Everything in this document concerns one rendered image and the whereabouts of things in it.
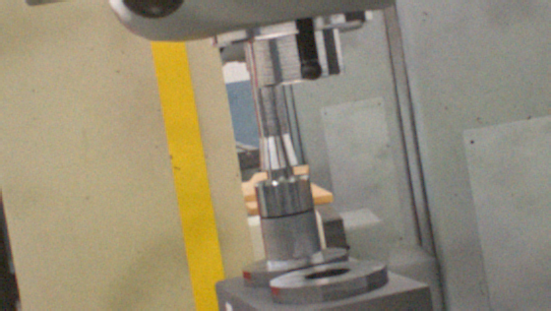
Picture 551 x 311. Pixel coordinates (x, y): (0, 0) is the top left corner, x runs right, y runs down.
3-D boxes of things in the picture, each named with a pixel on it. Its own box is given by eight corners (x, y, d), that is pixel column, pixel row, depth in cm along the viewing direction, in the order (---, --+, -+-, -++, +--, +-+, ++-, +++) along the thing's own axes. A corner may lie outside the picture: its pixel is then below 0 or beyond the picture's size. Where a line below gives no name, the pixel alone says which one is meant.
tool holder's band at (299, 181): (245, 195, 110) (243, 183, 110) (294, 184, 113) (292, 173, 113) (271, 196, 106) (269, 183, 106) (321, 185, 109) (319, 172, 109)
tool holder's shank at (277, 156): (255, 181, 110) (233, 49, 109) (288, 174, 112) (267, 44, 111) (273, 182, 107) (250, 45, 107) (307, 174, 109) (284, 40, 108)
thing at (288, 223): (257, 264, 111) (245, 195, 110) (305, 252, 113) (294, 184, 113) (282, 268, 107) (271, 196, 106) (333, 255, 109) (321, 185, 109)
